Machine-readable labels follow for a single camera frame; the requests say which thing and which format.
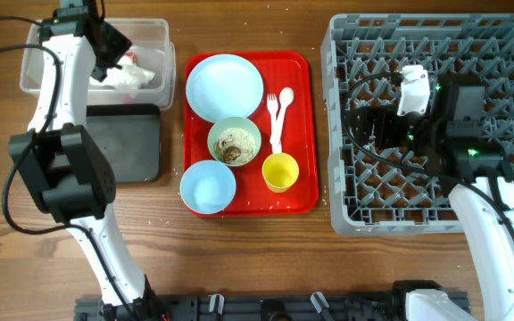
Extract red snack wrapper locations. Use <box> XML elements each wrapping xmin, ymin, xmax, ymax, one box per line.
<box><xmin>120</xmin><ymin>52</ymin><xmax>137</xmax><ymax>65</ymax></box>

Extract white napkin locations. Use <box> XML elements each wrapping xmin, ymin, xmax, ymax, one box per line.
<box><xmin>89</xmin><ymin>58</ymin><xmax>155</xmax><ymax>90</ymax></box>

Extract yellow plastic cup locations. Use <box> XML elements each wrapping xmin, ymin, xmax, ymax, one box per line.
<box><xmin>261</xmin><ymin>152</ymin><xmax>300</xmax><ymax>193</ymax></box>

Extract green bowl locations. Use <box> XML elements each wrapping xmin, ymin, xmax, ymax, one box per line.
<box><xmin>207</xmin><ymin>117</ymin><xmax>261</xmax><ymax>167</ymax></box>

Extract small light blue bowl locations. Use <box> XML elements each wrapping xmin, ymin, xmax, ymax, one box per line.
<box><xmin>179</xmin><ymin>160</ymin><xmax>236</xmax><ymax>215</ymax></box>

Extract food scraps with rice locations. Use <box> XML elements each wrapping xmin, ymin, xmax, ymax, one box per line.
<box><xmin>213</xmin><ymin>128</ymin><xmax>256</xmax><ymax>165</ymax></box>

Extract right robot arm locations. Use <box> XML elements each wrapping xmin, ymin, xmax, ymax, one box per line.
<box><xmin>341</xmin><ymin>74</ymin><xmax>514</xmax><ymax>320</ymax></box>

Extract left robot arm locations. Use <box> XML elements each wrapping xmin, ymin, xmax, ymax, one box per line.
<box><xmin>2</xmin><ymin>1</ymin><xmax>170</xmax><ymax>320</ymax></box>

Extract grey dishwasher rack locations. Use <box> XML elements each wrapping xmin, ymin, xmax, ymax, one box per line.
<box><xmin>320</xmin><ymin>13</ymin><xmax>514</xmax><ymax>236</ymax></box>

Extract clear plastic bin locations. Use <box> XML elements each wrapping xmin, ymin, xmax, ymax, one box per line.
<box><xmin>27</xmin><ymin>18</ymin><xmax>176</xmax><ymax>111</ymax></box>

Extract black plastic tray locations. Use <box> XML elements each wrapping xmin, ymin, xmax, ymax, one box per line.
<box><xmin>87</xmin><ymin>103</ymin><xmax>161</xmax><ymax>184</ymax></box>

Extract white plastic spoon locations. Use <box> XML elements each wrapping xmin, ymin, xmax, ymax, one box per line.
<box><xmin>269</xmin><ymin>87</ymin><xmax>294</xmax><ymax>153</ymax></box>

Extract white plastic fork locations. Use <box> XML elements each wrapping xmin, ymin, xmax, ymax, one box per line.
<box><xmin>267</xmin><ymin>94</ymin><xmax>279</xmax><ymax>146</ymax></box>

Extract large light blue plate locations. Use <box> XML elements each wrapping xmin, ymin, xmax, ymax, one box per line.
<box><xmin>186</xmin><ymin>53</ymin><xmax>264</xmax><ymax>123</ymax></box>

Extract red serving tray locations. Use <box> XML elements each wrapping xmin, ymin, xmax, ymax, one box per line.
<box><xmin>183</xmin><ymin>51</ymin><xmax>319</xmax><ymax>218</ymax></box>

